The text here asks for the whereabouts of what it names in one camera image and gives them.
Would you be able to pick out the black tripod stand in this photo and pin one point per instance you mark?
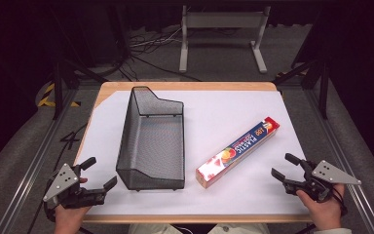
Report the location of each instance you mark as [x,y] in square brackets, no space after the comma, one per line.
[323,91]
[57,87]

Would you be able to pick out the person's right hand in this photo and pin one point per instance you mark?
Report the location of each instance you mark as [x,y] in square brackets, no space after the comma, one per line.
[324,213]

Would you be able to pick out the aluminium floor rail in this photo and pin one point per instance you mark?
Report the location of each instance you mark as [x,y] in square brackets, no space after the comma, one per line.
[344,143]
[35,162]

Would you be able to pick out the person's left hand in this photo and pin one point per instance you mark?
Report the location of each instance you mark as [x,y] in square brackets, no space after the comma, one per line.
[68,219]

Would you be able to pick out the black tape floor mark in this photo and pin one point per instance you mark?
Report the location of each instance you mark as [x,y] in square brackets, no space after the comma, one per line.
[69,139]

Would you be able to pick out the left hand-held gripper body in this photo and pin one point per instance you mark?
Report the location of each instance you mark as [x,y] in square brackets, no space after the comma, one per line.
[63,182]

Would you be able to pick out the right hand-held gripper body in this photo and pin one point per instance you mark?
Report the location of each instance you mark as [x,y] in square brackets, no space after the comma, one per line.
[319,182]

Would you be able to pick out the grey metal stand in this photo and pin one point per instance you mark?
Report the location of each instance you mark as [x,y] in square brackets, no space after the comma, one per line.
[222,20]

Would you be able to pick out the long plastic wrap box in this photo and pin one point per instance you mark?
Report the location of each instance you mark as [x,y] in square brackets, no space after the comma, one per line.
[240,149]

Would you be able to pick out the yellow black hazard tape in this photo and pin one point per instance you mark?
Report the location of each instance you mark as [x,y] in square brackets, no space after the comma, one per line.
[47,97]

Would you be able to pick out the white table mat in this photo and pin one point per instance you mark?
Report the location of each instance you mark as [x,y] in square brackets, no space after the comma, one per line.
[214,107]

